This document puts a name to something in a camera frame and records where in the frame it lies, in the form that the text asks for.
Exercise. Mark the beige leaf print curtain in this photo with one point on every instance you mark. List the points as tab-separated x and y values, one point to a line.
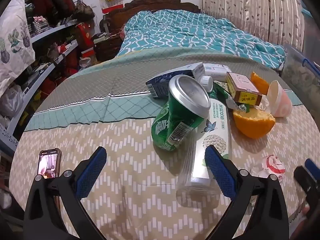
250	7

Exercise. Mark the brown yellow small box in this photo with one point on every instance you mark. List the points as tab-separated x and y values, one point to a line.
241	86

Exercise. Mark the crushed green drink can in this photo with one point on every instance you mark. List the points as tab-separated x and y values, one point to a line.
175	120

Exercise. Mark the blue white drink carton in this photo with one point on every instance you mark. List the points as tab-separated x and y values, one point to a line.
160	82

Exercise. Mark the teal patterned quilt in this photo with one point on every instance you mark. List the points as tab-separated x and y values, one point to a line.
190	35

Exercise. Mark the large orange peel half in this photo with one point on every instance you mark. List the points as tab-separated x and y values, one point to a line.
252	126

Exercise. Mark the white cardboard box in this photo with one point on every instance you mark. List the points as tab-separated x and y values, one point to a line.
217	71

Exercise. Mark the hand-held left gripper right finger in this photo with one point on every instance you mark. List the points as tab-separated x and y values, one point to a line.
220	170

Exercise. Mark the grey metal shelf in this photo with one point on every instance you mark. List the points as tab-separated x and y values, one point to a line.
42	36

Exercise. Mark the clear plastic storage box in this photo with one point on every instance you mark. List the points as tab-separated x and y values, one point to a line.
300	75

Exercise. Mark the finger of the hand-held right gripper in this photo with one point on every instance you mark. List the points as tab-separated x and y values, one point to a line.
303	178
313	165

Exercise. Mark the small orange peel piece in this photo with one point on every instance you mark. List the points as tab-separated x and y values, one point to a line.
260	83

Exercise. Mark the red gift bag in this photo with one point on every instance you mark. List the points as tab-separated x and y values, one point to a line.
84	36

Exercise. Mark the white plant print cloth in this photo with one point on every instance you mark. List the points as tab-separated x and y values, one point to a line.
12	42

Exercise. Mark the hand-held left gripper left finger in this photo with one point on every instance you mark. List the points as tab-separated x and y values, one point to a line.
92	167

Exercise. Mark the crumpled red white wrapper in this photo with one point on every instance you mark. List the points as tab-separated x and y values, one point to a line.
271	165

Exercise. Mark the pink white plastic cup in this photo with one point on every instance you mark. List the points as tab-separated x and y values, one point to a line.
280	102

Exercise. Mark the dark wooden nightstand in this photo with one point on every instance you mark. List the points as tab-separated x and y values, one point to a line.
107	47

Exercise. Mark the dark wooden headboard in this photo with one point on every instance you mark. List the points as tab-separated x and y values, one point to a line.
140	5

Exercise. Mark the smartphone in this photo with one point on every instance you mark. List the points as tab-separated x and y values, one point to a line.
48	162

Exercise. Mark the clear plastic tea bottle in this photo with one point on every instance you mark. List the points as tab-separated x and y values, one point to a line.
215	132

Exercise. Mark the brown woven bag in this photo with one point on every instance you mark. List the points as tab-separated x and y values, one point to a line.
83	11

